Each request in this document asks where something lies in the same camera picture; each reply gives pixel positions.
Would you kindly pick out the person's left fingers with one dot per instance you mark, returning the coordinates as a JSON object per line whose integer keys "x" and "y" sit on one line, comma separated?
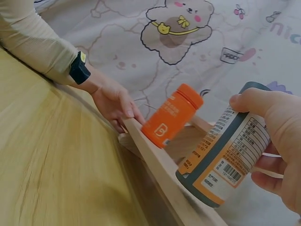
{"x": 130, "y": 111}

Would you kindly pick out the person's left hand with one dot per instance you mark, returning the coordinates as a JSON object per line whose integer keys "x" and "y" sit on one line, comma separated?
{"x": 113, "y": 101}

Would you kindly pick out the dark green labelled can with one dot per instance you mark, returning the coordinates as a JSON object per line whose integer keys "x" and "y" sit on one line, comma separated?
{"x": 223, "y": 153}

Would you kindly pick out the black wrist band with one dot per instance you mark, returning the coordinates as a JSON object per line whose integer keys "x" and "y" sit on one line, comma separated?
{"x": 79, "y": 68}

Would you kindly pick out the person's right hand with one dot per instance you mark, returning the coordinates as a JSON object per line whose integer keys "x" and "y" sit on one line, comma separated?
{"x": 287, "y": 131}

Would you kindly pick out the person's left forearm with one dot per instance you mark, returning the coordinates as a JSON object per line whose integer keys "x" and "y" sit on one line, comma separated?
{"x": 30, "y": 35}

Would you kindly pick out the wooden box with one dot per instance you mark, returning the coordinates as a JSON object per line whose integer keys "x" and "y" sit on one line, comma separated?
{"x": 151, "y": 162}

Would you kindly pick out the orange plastic bottle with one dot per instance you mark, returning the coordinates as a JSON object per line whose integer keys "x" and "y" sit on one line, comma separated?
{"x": 170, "y": 117}

